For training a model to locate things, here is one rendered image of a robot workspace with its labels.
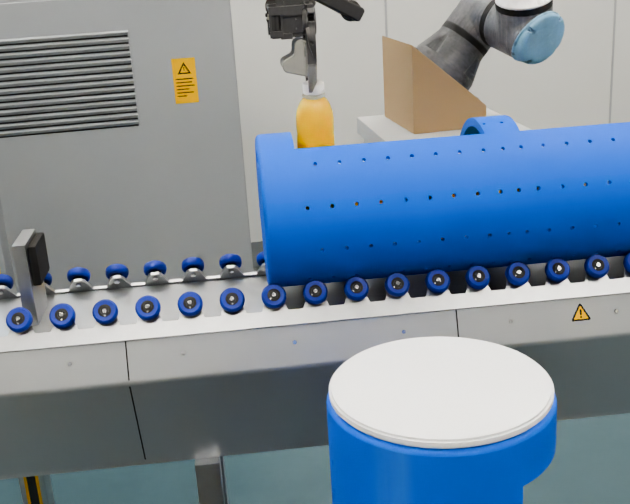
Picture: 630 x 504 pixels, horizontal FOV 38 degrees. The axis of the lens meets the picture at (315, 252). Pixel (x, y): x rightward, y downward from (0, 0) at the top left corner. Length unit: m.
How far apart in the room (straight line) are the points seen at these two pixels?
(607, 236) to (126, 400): 0.92
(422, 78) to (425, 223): 0.48
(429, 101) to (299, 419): 0.74
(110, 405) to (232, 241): 1.55
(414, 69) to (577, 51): 2.84
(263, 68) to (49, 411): 2.86
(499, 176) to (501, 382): 0.55
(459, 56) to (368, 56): 2.41
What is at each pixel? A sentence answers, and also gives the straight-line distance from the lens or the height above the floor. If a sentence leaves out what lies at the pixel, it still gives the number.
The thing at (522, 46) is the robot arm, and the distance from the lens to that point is 1.94.
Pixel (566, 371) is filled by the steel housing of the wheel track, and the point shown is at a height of 0.76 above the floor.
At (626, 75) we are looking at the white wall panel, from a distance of 4.91.
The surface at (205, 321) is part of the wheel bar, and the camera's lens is 1.65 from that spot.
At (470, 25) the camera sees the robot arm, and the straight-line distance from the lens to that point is 2.05.
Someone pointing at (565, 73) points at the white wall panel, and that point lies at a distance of 4.77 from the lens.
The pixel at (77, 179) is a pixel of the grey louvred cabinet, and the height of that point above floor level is 0.85.
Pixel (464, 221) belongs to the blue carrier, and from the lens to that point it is 1.61.
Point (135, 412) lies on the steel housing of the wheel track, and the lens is 1.73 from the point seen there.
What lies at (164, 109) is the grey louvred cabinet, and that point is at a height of 1.06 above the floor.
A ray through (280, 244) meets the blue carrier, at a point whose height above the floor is 1.07.
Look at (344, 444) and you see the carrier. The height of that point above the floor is 1.00.
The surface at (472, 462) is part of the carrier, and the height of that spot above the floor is 1.01.
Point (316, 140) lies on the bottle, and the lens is 1.65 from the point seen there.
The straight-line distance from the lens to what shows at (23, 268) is 1.71.
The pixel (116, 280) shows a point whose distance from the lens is 1.83.
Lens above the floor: 1.57
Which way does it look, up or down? 19 degrees down
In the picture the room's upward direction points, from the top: 4 degrees counter-clockwise
